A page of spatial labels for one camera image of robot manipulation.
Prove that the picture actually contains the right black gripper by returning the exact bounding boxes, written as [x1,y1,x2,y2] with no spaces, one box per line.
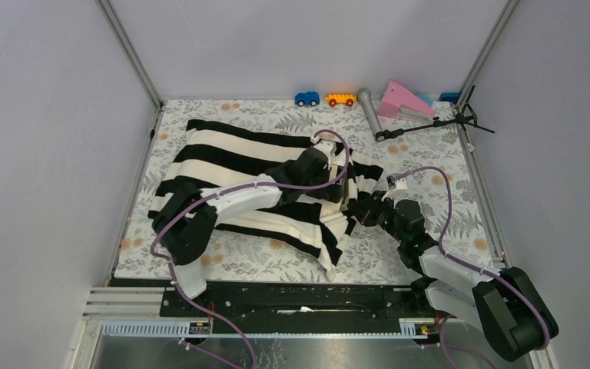
[347,191,406,244]

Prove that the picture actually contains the black white striped pillowcase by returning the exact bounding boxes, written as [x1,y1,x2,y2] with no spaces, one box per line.
[147,119,384,281]

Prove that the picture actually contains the yellow white pillow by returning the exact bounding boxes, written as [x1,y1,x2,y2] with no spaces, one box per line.
[338,177,350,211]

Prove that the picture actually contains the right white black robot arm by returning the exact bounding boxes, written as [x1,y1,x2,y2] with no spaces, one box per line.
[348,191,559,362]

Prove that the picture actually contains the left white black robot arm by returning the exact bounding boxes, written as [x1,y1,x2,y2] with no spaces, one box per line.
[151,141,350,316]

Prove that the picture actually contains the blue toy car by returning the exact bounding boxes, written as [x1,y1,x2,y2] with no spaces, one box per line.
[294,91,320,107]

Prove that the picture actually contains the orange yellow toy car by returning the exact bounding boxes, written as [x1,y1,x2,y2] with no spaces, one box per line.
[324,94,357,107]

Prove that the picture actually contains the grey microphone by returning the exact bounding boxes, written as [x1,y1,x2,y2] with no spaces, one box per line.
[356,88,385,142]

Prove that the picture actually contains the pink triangular block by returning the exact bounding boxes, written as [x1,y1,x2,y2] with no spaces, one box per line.
[376,81,436,119]

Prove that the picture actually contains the light blue block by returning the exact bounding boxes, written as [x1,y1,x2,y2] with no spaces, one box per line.
[416,93,433,107]

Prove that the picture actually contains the black mini tripod stand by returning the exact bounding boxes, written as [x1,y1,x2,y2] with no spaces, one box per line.
[374,85,496,142]

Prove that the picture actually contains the dark blue block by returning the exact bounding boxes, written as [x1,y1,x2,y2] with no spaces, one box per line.
[439,92,461,105]

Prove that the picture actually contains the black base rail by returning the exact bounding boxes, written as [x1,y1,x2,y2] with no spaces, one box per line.
[159,281,436,335]

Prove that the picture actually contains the right aluminium frame post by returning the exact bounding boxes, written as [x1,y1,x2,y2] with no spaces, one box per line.
[459,0,521,105]

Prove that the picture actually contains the aluminium frame post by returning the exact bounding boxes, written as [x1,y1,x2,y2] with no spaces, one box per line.
[459,0,521,105]
[95,0,163,111]

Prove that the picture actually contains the left aluminium frame post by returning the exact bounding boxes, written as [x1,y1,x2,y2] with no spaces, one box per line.
[95,0,163,111]

